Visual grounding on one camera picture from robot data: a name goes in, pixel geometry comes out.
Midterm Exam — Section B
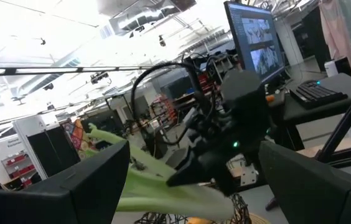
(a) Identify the black wire basket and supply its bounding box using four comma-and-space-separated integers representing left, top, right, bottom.
134, 193, 253, 224

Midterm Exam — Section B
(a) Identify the black aluminium table frame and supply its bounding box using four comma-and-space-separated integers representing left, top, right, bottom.
315, 0, 351, 169

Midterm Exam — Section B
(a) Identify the white shelf with red bins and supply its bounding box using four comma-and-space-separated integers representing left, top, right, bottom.
0, 114, 50, 190

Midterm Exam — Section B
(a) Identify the black keyboard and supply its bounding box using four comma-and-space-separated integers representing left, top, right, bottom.
289, 79, 350, 110

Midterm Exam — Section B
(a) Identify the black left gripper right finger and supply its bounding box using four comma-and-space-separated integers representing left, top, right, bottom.
258, 139, 351, 224

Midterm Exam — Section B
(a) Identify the black right camera cable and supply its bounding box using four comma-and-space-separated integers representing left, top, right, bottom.
130, 61, 217, 146

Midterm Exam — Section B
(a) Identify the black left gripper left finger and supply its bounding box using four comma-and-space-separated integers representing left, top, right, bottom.
0, 139, 131, 224

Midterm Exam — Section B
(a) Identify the black partition panel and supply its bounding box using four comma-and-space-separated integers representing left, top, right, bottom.
26, 125, 82, 179

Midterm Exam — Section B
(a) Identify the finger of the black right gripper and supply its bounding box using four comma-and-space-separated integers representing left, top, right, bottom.
166, 154, 217, 188

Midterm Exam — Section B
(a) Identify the pink hanging cloth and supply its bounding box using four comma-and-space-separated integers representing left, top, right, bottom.
317, 0, 351, 81

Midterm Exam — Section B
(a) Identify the round woven placemat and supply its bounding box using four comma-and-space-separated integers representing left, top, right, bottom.
246, 212, 273, 224

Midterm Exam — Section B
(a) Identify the silver ventilation duct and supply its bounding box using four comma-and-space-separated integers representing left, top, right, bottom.
108, 0, 198, 37

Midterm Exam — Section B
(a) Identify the black desk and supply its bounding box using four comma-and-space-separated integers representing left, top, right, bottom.
265, 73, 351, 152

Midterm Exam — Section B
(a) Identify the colourful patterned cloth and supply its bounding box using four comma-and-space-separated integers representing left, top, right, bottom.
59, 119, 95, 160

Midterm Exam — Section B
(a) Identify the green celery bunch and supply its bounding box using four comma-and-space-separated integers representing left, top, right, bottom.
83, 123, 235, 222

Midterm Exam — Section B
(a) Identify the black computer monitor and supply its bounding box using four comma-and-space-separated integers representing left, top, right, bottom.
223, 0, 286, 84

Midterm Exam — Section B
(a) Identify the orange-yellow lemon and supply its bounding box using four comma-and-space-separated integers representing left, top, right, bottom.
187, 217, 215, 224

